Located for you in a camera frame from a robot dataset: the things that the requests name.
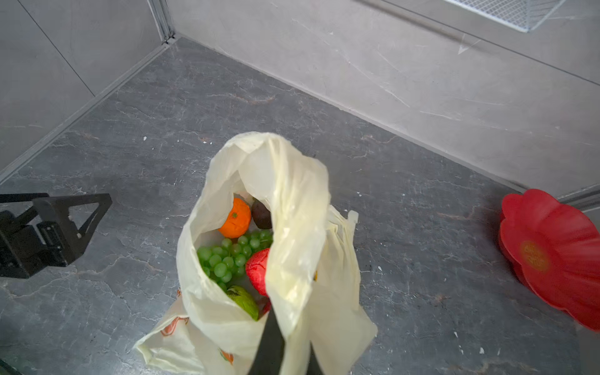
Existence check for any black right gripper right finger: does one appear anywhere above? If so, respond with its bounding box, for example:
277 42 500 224
306 344 323 375

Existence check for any red flower-shaped plate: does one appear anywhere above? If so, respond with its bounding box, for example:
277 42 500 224
498 189 599 331

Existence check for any red fake strawberry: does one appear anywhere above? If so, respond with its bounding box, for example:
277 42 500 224
245 248 270 296

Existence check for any dark brown fake fruit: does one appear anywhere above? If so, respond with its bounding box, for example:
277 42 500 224
251 200 273 230

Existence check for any cream plastic bag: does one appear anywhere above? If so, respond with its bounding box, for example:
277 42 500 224
135 132 378 374

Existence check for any orange fake tangerine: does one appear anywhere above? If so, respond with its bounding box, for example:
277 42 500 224
219 198 252 239

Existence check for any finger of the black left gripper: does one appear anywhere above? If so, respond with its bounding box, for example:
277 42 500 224
33 194 113 267

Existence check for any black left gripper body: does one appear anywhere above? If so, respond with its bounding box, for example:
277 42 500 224
1 193 61 279

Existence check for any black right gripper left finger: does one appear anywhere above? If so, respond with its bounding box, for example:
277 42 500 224
248 309 285 375

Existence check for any aluminium frame rail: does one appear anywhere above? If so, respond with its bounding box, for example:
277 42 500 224
1 0 174 179

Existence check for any green fake grape bunch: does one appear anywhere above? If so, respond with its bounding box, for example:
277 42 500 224
196 229 273 290

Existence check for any white wire mesh basket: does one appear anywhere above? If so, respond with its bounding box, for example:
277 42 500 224
447 0 566 33

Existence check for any green fake pear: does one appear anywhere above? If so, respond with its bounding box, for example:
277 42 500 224
226 285 259 321

